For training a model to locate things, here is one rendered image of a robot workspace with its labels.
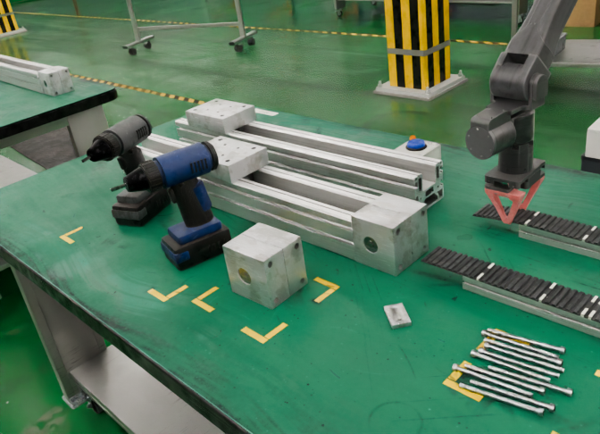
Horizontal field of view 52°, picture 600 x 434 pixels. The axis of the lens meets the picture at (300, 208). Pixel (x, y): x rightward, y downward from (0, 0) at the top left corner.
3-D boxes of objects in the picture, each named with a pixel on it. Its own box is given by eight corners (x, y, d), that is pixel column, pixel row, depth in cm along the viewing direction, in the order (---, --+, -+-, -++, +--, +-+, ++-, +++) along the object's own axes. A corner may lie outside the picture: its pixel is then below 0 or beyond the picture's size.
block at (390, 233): (436, 244, 112) (434, 197, 108) (395, 277, 104) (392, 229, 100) (395, 231, 118) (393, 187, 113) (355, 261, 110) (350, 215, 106)
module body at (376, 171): (443, 196, 128) (442, 159, 124) (416, 217, 122) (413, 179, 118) (208, 137, 181) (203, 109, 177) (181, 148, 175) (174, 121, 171)
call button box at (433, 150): (442, 168, 140) (441, 142, 137) (418, 184, 134) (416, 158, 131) (412, 162, 145) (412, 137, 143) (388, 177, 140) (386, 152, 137)
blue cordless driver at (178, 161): (240, 247, 120) (218, 144, 110) (145, 288, 112) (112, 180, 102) (222, 234, 126) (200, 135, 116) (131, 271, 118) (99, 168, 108)
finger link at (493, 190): (483, 224, 111) (483, 177, 107) (503, 207, 115) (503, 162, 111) (519, 234, 106) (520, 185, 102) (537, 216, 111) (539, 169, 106)
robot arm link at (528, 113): (542, 103, 101) (512, 97, 105) (516, 115, 98) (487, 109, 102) (540, 141, 104) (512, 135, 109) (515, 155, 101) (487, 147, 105)
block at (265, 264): (317, 276, 108) (310, 229, 104) (272, 310, 101) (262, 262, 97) (276, 261, 114) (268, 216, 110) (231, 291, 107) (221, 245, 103)
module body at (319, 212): (388, 237, 116) (385, 197, 113) (355, 261, 110) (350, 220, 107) (154, 160, 169) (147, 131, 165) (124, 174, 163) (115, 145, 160)
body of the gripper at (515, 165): (483, 184, 107) (483, 146, 104) (511, 162, 113) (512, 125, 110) (519, 192, 103) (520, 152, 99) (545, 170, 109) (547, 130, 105)
